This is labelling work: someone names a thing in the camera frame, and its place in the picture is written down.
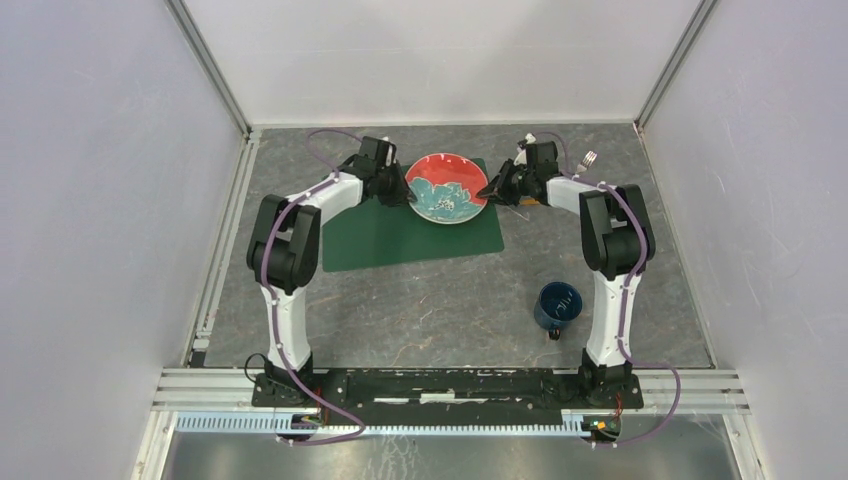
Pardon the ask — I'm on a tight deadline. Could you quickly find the aluminium frame rail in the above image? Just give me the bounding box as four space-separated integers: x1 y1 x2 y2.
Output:
153 369 751 416

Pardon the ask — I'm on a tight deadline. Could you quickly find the silver metal fork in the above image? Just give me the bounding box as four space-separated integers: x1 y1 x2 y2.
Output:
575 151 597 176

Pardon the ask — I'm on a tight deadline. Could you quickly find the dark blue mug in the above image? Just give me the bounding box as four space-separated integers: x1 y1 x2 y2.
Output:
533 282 583 341

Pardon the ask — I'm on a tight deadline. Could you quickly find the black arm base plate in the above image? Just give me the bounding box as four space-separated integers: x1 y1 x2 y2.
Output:
251 368 645 428

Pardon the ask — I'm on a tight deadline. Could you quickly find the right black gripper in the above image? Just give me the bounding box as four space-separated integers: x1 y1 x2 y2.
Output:
475 158 533 207

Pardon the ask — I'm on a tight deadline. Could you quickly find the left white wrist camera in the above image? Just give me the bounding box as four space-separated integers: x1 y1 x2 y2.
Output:
385 141 397 166

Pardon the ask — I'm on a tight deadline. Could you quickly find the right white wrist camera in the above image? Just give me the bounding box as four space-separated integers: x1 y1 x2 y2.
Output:
514 133 538 167

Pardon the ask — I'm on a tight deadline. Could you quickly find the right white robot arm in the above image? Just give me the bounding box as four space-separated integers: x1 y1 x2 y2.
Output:
477 135 655 408

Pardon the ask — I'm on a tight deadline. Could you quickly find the blue slotted cable duct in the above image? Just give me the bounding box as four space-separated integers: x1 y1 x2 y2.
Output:
174 412 599 439

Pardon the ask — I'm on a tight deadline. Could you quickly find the red teal floral plate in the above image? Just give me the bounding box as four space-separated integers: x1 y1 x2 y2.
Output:
405 153 489 225

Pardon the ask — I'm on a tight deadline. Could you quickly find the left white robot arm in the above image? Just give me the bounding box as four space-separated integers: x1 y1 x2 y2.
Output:
246 136 416 408

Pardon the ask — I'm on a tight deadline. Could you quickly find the green rectangular placemat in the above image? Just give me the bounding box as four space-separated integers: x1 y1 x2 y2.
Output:
322 200 504 273

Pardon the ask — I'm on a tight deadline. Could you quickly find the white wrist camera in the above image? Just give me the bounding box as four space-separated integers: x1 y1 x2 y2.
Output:
514 133 538 167
385 141 397 166

